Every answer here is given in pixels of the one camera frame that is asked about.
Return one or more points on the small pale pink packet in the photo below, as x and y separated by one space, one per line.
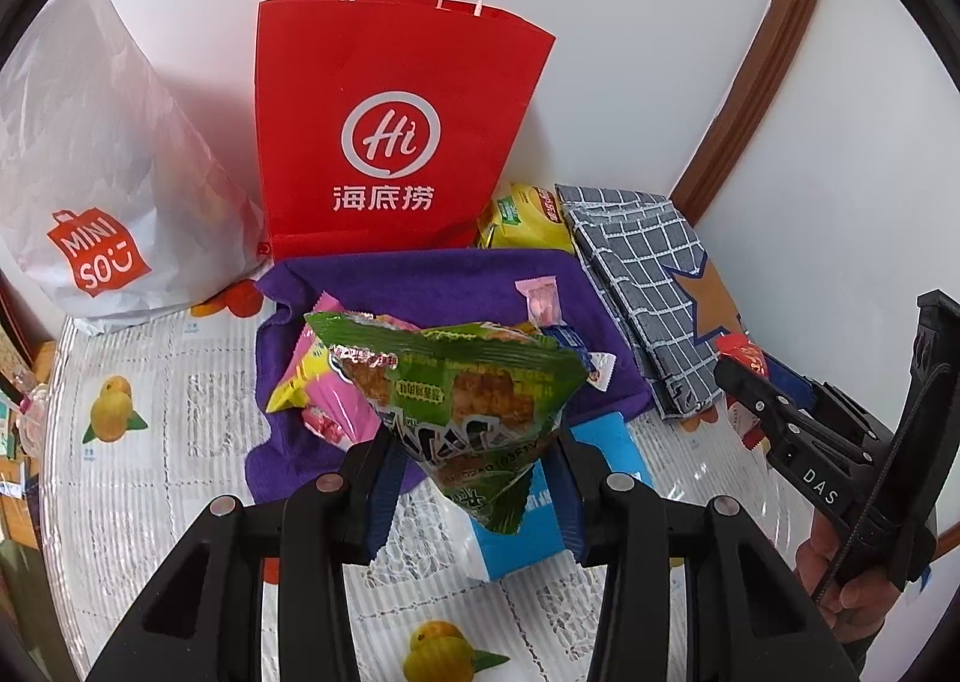
541 303

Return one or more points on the purple towel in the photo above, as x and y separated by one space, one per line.
450 284

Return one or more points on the blue tissue pack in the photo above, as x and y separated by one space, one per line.
600 442

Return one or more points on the yellow chips bag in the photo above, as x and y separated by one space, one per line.
525 217

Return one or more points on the yellow magenta snack packet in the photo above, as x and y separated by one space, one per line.
296 382

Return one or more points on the fruit print tablecloth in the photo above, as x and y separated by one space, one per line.
187 427

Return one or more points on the small red snack packet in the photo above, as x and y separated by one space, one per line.
742 354

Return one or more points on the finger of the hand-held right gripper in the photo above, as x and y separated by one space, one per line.
765 419
825 408

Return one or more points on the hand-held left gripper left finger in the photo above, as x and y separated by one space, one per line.
379 487

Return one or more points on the person's right hand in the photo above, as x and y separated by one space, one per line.
847 599

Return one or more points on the brown wooden door frame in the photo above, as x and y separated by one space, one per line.
780 51

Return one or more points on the red paper bag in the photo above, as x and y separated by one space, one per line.
390 51

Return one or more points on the pink candy strip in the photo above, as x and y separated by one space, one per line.
600 367

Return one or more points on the grey checked cloth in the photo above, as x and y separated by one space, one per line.
637 262

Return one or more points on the white plastic shopping bag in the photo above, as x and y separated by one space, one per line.
112 164

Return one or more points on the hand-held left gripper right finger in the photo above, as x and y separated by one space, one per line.
562 494

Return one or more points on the green snack packet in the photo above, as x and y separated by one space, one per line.
465 382

